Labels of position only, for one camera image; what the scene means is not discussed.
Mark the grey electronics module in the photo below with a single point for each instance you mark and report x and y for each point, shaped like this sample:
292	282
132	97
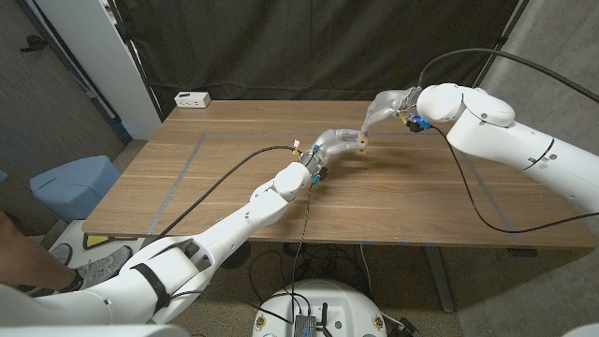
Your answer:
305	326

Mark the white cabinet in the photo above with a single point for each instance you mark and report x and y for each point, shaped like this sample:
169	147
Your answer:
103	61

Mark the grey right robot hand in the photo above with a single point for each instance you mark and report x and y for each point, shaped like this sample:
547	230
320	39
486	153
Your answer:
390	103

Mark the black antenna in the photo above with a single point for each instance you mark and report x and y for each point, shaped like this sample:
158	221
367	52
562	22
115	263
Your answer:
324	314

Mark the black backdrop stand pole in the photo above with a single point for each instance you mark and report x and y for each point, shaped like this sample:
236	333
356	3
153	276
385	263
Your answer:
135	61
498	47

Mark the dark flat floor plate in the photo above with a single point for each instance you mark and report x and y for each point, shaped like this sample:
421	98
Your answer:
523	252

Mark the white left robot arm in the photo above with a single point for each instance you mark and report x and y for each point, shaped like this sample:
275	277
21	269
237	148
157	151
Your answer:
234	229

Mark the round black floor grille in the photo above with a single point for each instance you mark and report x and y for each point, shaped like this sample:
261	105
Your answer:
241	255

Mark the person's bare leg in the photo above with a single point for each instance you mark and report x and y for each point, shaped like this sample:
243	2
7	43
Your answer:
28	267

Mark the large wooden board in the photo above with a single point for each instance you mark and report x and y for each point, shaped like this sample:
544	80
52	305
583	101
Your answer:
234	134

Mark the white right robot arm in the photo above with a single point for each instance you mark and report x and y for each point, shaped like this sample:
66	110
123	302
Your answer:
505	136

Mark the dark wall rail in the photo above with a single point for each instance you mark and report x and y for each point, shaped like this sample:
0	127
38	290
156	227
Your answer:
70	65

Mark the wooden block with holes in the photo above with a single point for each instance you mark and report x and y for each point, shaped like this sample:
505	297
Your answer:
363	142

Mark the black backdrop curtain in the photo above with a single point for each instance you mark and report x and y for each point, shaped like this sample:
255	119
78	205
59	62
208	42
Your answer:
304	47

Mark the white floor platform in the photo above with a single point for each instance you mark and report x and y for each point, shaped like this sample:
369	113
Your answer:
70	230

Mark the white power strip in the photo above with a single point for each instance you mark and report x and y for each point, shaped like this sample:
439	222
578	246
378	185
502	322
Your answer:
192	99

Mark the black floor device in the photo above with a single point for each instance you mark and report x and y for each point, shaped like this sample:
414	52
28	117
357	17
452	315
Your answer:
407	328

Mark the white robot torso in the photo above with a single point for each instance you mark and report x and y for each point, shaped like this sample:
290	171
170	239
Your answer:
337	304

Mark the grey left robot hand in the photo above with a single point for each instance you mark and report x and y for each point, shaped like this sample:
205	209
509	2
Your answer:
332	142

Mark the grey sneaker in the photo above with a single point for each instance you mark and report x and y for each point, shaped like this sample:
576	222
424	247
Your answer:
100	269
61	253

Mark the grey table leg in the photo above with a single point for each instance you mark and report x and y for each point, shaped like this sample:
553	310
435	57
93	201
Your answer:
440	276

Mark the light blue stool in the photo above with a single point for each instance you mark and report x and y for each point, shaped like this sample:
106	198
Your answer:
75	185

